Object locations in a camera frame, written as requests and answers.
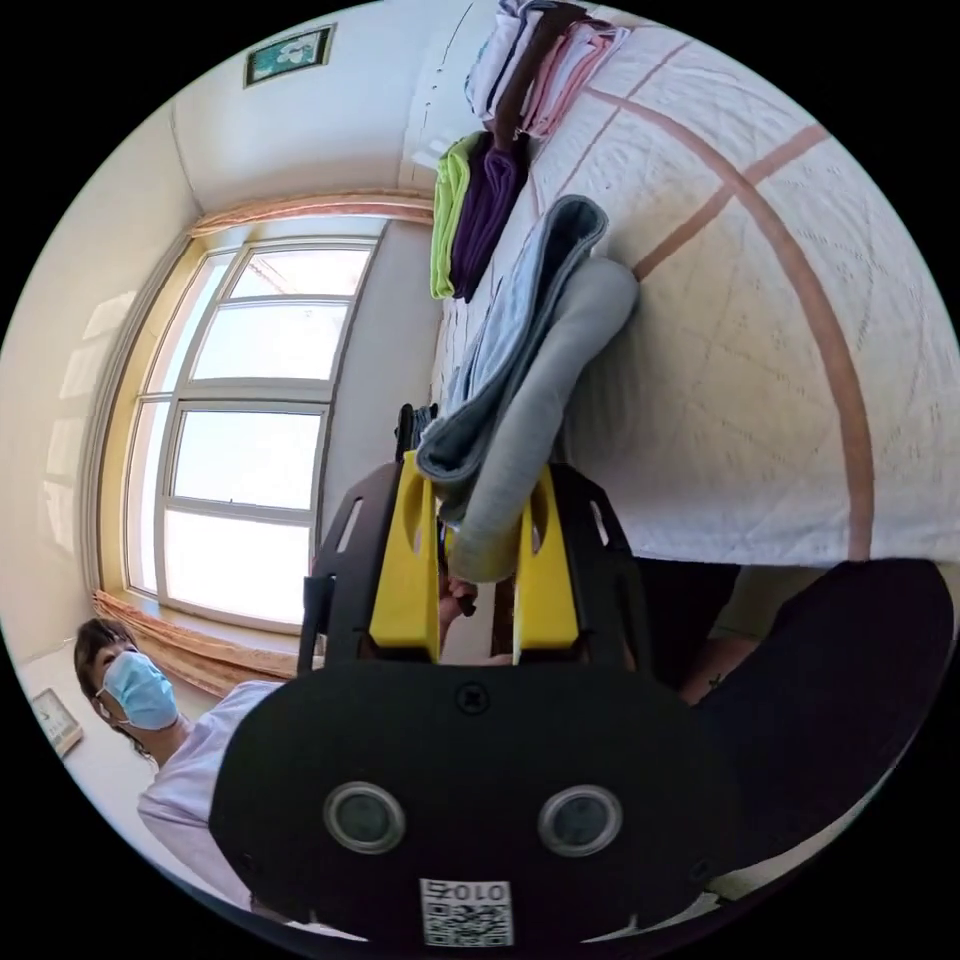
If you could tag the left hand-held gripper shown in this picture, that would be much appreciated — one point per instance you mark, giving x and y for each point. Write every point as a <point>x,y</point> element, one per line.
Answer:
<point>411,427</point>

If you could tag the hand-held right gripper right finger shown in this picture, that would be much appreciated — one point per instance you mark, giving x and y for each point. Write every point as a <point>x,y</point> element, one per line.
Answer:
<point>546,577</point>

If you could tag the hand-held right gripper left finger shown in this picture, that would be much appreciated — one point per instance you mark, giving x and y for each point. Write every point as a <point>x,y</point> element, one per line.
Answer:
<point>405,570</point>

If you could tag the blue jeans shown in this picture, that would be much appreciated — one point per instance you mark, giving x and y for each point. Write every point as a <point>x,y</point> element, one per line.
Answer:
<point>540,375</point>

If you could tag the person's left hand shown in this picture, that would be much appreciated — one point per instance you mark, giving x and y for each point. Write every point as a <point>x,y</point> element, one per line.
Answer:
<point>452,619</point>

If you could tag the window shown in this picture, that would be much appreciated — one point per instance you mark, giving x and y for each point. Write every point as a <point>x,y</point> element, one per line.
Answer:
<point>247,450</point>

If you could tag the peach curtain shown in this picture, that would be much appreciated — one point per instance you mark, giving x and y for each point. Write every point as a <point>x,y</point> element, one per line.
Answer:
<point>195,649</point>

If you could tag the pile of green and purple clothes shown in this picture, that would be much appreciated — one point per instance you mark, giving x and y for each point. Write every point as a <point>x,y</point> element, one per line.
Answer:
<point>480,210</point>

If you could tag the person's body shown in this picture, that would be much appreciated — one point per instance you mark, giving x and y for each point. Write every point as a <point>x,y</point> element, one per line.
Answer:
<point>187,795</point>

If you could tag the bed with white quilt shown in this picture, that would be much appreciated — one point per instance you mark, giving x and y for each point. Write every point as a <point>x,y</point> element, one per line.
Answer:
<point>750,337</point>

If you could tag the framed square clock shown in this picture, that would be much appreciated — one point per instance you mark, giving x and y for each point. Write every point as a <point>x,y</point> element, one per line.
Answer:
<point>56,721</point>

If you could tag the pile of white and pink clothes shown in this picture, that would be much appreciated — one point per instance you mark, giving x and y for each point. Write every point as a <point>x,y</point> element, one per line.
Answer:
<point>536,67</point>

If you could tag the framed wall picture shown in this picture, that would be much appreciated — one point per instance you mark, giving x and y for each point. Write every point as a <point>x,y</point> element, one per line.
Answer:
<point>289,56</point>

